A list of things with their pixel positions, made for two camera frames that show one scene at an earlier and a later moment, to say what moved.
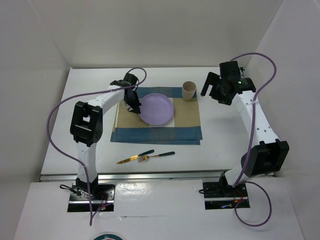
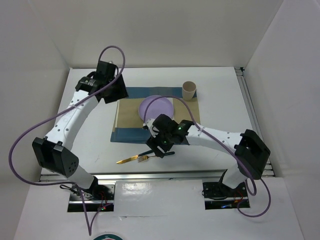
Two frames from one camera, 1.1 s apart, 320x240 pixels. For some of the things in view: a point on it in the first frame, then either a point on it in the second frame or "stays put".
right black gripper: [214, 79] → [153, 143]
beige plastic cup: [188, 89] stays put
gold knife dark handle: [136, 157] stays put
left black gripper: [134, 108] → [123, 90]
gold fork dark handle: [141, 158] stays put
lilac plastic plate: [156, 109] stays put
